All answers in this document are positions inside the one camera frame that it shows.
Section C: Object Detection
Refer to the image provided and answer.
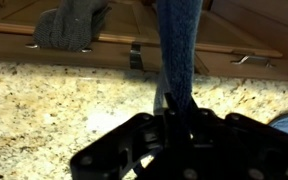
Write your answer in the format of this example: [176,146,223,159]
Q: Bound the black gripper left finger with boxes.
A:
[70,93,174,180]

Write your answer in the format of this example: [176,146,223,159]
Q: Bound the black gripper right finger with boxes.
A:
[187,102,288,180]

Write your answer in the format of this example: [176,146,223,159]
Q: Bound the grey hanging towel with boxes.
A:
[33,0,110,51]

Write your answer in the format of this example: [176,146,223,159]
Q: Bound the wooden lower cabinets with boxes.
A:
[0,0,288,81]

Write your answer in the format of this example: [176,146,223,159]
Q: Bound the drawer pull handle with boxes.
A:
[231,55,274,68]

